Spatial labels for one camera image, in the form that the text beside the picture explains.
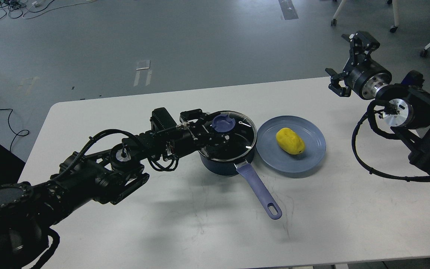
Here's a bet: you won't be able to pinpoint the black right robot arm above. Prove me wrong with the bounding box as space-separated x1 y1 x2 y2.
325 31 430 182

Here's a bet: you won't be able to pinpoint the black floor cable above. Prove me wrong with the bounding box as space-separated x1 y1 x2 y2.
0 85 30 151

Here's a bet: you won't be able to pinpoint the white chair leg with caster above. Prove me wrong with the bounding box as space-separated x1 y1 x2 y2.
331 0 400 34

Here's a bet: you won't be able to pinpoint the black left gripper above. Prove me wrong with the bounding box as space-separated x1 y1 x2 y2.
180 109 233 160

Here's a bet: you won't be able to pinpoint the glass lid purple knob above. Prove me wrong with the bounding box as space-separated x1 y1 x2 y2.
199 111 258 163

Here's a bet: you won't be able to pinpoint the blue plate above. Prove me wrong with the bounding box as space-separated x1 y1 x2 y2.
256 115 326 174

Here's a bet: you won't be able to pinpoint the dark blue saucepan purple handle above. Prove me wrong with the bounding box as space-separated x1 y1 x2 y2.
199 111 283 220

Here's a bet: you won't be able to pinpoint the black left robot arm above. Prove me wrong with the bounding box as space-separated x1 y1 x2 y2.
0 108 227 269

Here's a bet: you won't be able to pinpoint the tangled cables on floor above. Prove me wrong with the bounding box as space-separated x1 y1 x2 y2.
0 0 96 23

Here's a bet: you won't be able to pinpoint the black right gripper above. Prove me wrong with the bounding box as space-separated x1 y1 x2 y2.
325 31 392 99

